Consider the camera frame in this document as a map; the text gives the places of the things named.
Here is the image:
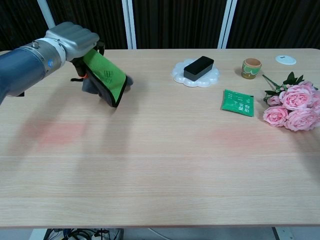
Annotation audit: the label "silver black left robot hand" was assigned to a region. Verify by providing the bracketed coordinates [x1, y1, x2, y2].
[44, 21, 106, 79]

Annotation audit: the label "black rectangular box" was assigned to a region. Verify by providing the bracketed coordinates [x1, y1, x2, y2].
[183, 56, 215, 81]

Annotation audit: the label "white flower-shaped plate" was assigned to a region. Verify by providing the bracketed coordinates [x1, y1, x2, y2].
[170, 58, 221, 88]

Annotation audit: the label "green sachet packet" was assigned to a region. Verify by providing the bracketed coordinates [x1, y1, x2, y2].
[220, 89, 255, 118]

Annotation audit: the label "small orange green cup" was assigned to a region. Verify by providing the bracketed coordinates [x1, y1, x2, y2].
[241, 58, 263, 80]

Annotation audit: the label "white round grommet cap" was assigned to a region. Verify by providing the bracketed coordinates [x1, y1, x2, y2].
[275, 54, 297, 66]

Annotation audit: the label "pink artificial flower bouquet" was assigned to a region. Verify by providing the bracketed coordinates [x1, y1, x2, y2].
[262, 71, 320, 132]

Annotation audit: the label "white partition frame post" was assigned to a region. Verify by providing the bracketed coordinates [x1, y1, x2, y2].
[37, 0, 56, 29]
[121, 0, 138, 50]
[216, 0, 238, 49]

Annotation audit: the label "tangled black floor cables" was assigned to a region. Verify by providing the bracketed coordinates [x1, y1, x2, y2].
[44, 227, 125, 240]

